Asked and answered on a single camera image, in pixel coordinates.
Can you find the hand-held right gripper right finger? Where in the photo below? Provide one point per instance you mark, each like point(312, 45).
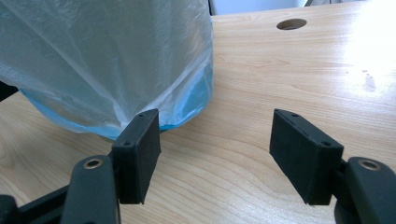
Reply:
point(305, 158)

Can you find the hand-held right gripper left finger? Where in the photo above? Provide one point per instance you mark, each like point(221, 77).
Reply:
point(137, 155)

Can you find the white plastic bag blue edge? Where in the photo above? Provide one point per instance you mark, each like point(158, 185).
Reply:
point(93, 62)

